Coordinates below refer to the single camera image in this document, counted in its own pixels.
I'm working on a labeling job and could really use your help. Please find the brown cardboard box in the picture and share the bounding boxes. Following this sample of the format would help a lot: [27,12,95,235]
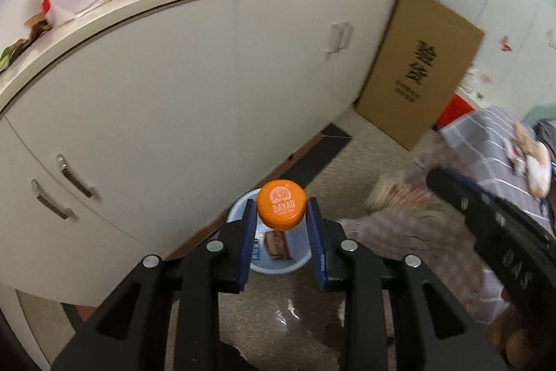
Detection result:
[356,0,484,151]

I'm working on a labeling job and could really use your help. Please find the red storage box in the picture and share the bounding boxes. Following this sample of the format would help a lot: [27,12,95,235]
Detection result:
[434,94,474,129]

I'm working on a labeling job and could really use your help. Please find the light blue trash bin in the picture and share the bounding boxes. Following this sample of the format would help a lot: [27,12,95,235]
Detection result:
[227,188,311,275]

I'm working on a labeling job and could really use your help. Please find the person's hand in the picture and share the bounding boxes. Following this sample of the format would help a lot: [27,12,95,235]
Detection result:
[487,305,535,370]

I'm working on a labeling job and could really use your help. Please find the orange bottle cap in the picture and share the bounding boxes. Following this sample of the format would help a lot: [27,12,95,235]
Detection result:
[256,179,307,232]

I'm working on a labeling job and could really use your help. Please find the white low cabinet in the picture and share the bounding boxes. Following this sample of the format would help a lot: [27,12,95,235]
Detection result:
[1,0,395,306]

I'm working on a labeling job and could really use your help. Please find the grey checked bed sheet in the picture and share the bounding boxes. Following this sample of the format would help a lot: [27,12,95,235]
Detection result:
[440,106,554,234]

